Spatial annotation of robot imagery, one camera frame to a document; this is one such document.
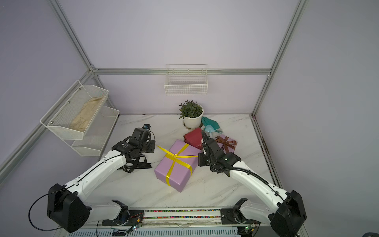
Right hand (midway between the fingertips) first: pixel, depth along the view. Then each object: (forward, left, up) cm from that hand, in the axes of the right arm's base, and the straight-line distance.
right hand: (201, 159), depth 80 cm
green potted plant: (+35, +6, +5) cm, 36 cm away
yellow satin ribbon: (+1, +14, 0) cm, 14 cm away
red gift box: (+23, +4, -12) cm, 26 cm away
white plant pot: (+33, +4, -7) cm, 34 cm away
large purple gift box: (-2, +12, -1) cm, 13 cm away
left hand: (+8, +29, +3) cm, 30 cm away
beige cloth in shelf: (+18, +64, +17) cm, 68 cm away
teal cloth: (+39, -7, -12) cm, 42 cm away
